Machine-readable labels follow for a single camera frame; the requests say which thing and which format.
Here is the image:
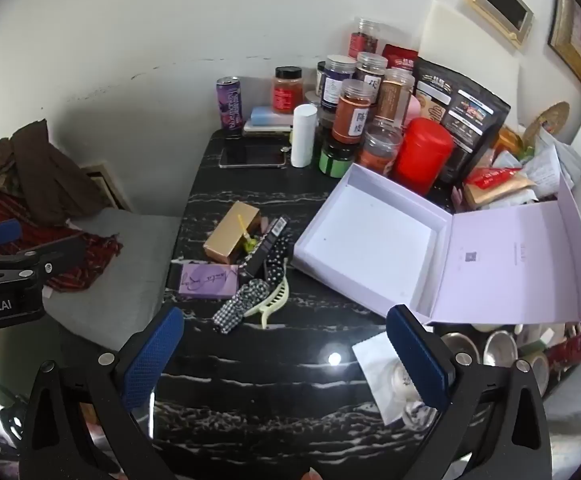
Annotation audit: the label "long black cosmetics box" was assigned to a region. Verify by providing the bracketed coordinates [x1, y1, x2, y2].
[238, 215, 291, 278]

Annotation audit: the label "red plaid cloth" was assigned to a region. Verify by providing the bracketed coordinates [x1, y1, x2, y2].
[0, 180, 124, 293]

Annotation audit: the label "orange snack packet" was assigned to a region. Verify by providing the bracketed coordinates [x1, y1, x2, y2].
[493, 127, 526, 156]

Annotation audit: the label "red label jar black lid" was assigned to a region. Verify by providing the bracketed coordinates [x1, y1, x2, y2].
[272, 66, 304, 113]

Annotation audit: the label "tall jar of dried berries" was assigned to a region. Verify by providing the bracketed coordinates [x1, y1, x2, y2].
[349, 17, 380, 63]

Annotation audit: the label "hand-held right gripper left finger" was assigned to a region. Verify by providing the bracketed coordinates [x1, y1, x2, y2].
[18, 305, 186, 480]

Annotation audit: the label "purple label jar grey lid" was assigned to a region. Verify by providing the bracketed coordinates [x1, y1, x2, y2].
[320, 54, 357, 111]

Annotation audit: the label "short clear jar red label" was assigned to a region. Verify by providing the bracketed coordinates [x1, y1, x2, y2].
[357, 122, 403, 177]

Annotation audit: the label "tan paper pouch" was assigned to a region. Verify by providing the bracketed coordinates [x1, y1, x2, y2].
[463, 174, 536, 211]

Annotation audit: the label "purple drink can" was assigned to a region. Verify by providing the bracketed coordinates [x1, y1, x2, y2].
[215, 76, 245, 136]

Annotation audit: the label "lavender gift box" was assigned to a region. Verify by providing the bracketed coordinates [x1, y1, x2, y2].
[291, 162, 581, 326]

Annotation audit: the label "brown label clear jar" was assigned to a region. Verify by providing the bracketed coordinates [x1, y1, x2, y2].
[374, 67, 416, 123]

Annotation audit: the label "round woven mat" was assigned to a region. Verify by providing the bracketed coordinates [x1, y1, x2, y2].
[527, 101, 570, 136]

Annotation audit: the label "metal bowl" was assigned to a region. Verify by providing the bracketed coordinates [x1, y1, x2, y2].
[483, 330, 518, 366]
[440, 332, 481, 366]

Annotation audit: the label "white tissue packet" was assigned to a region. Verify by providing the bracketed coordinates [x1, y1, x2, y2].
[353, 332, 441, 426]

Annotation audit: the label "gingham cream claw hair clip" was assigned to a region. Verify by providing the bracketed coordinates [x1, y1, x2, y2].
[213, 259, 291, 336]

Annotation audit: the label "white foam board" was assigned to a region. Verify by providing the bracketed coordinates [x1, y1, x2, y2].
[417, 0, 521, 91]

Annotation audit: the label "grey cushion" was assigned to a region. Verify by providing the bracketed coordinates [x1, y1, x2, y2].
[45, 207, 184, 353]

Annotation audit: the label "tan flat case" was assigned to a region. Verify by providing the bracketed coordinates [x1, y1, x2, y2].
[243, 120, 293, 137]

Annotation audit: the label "red canister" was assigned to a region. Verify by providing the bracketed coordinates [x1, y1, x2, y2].
[389, 117, 456, 196]

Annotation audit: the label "beige tape roll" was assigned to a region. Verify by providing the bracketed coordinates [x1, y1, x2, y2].
[517, 352, 550, 386]

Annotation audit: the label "gold cardboard box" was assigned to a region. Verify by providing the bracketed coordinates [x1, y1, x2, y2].
[203, 201, 262, 265]

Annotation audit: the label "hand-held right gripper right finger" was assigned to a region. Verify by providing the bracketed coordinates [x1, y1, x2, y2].
[386, 304, 553, 480]

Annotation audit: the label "white plastic bottle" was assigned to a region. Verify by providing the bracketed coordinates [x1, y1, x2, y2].
[290, 104, 318, 168]

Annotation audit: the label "red pouch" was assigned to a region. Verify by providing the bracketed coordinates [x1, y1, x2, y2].
[381, 44, 419, 72]

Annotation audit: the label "polka dot hair clip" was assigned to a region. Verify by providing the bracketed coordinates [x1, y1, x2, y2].
[263, 255, 288, 286]

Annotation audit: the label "small purple box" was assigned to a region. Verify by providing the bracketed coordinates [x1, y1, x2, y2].
[178, 260, 241, 301]

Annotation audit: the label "green jar black lid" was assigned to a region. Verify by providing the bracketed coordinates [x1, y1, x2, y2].
[319, 139, 355, 178]

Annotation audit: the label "smartphone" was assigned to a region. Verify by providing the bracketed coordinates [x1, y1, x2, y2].
[219, 142, 287, 169]

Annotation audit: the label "red sachet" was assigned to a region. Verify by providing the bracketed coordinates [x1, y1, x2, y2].
[465, 167, 521, 192]

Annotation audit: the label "printed paper sheets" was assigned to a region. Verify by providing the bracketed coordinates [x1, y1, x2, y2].
[523, 130, 581, 198]

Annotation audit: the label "wooden frame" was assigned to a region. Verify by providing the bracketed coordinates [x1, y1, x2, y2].
[80, 160, 131, 211]

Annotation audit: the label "dark jar white label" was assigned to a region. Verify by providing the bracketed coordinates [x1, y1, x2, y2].
[355, 51, 388, 91]

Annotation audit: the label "red printed box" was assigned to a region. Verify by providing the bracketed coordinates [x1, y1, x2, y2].
[545, 305, 581, 376]

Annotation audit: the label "orange powder jar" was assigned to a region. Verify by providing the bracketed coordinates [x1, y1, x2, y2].
[331, 79, 375, 146]

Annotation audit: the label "black stand-up pouch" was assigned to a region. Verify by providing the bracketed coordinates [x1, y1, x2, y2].
[413, 56, 512, 186]

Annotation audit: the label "pink round container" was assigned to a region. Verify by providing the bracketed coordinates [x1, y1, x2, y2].
[404, 97, 423, 128]

